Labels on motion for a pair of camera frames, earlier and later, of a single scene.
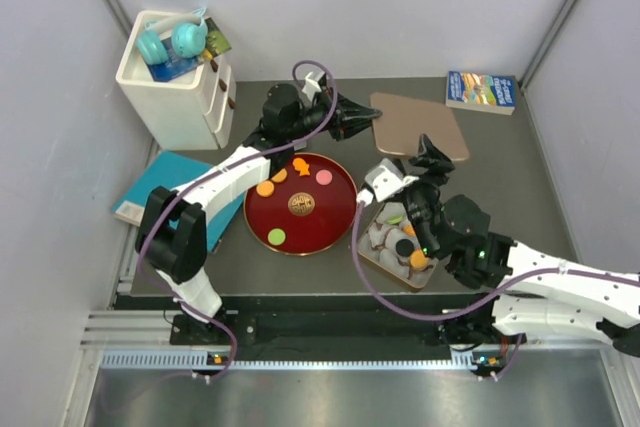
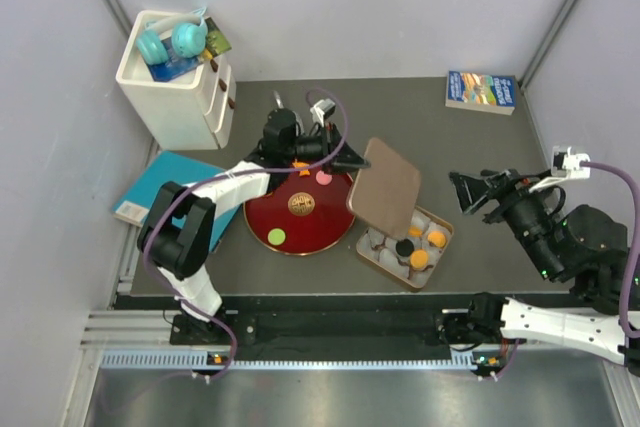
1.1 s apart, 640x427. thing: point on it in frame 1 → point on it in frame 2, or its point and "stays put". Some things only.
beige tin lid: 405,120 → 386,192
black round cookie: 404,247 stays put
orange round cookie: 418,260 stays put
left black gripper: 355,117 → 349,159
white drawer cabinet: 193,111 stays put
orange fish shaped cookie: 301,166 stays put
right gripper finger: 429,152 → 470,191
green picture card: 216,41 stays put
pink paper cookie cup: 324,177 stays put
